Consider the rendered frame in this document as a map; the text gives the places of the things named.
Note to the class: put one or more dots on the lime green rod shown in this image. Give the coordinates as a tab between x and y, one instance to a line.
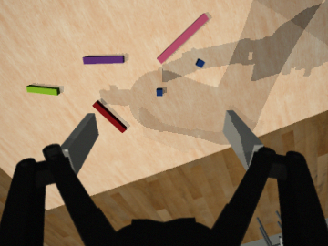
43	90

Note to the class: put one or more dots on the pink rod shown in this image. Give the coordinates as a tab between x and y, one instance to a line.
182	38

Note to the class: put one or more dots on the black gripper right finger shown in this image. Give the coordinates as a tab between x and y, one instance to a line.
303	222

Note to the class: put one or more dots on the dark red rod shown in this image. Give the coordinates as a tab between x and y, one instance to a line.
109	116

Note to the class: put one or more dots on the small blue cube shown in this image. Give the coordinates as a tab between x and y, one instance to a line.
199	63
159	92

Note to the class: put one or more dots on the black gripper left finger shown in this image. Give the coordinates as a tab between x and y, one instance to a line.
23	219

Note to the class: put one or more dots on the purple rod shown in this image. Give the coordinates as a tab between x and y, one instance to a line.
103	59

